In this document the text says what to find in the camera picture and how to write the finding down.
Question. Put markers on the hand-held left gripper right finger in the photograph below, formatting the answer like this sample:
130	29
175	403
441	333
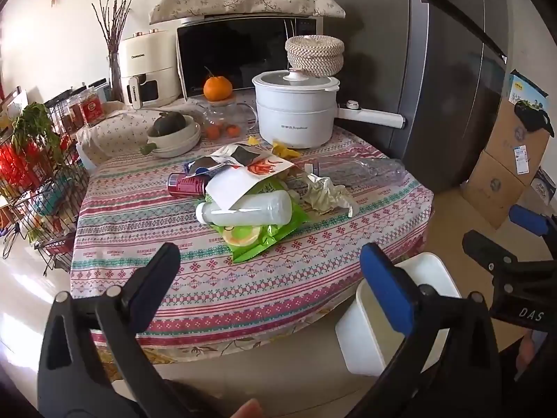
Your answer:
385	287

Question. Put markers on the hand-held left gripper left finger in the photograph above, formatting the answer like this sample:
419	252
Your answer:
162	278

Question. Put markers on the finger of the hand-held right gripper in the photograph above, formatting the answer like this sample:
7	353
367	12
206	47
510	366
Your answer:
527	220
487	250

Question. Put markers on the white plastic bin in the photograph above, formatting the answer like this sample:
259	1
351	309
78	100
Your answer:
370	339

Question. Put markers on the green snack bag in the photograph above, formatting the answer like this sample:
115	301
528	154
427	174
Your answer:
261	237

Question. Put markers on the white milk bottle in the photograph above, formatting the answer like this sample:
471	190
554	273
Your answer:
256	209

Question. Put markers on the white red snack packet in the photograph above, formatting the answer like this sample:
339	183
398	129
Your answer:
235	183

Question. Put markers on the person's right hand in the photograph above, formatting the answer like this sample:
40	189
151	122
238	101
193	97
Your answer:
526	352

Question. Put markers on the person's left hand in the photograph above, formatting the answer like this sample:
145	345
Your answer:
246	409

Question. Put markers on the small blue white box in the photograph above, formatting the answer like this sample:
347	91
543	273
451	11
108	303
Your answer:
546	187

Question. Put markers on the cardboard box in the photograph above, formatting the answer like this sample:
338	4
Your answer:
518	143
491	189

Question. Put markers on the red soda can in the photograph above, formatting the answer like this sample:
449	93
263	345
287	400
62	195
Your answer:
185	184

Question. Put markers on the black bag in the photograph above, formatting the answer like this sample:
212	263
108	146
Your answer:
533	115

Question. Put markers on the patterned striped tablecloth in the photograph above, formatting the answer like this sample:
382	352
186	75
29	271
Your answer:
270	287

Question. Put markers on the blue snack packet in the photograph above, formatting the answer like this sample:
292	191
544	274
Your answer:
196	166

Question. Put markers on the clear plastic bottle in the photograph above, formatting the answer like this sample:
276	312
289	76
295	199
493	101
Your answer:
361	172

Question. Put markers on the blue printed box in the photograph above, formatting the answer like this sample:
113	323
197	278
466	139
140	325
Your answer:
524	89

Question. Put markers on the small green vegetable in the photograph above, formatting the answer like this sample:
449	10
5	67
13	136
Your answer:
146	149

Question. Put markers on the white ceramic bowl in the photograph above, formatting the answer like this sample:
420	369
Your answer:
182	139

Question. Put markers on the dark green squash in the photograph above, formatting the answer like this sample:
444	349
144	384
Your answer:
167	124

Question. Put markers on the small tangerine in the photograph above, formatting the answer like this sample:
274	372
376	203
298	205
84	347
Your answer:
233	130
214	132

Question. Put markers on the white dotted cloth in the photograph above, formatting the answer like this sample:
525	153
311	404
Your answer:
117	128

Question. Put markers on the yellow crumpled wrapper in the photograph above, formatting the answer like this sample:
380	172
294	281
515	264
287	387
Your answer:
285	150

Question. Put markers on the glass jar with tomatoes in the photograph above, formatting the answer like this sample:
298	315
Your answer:
217	115

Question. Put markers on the grey refrigerator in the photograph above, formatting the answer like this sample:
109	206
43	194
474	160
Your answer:
417	74

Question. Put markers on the red labelled jar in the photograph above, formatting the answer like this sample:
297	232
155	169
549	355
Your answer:
89	106

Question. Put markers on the large orange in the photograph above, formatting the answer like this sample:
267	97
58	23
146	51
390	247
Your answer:
217	88

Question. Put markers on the leafy green vegetable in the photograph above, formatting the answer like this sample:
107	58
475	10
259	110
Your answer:
37	124

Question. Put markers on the white electric pot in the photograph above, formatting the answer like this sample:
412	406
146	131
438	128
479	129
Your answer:
287	113

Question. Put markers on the cream air fryer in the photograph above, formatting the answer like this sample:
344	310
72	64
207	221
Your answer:
148	61

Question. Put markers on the glass vase with branches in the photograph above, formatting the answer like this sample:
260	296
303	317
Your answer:
115	65

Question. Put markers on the black microwave oven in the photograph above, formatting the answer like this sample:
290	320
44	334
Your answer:
235	56

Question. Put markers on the floral cloth cover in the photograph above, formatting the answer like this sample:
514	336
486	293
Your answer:
243	0

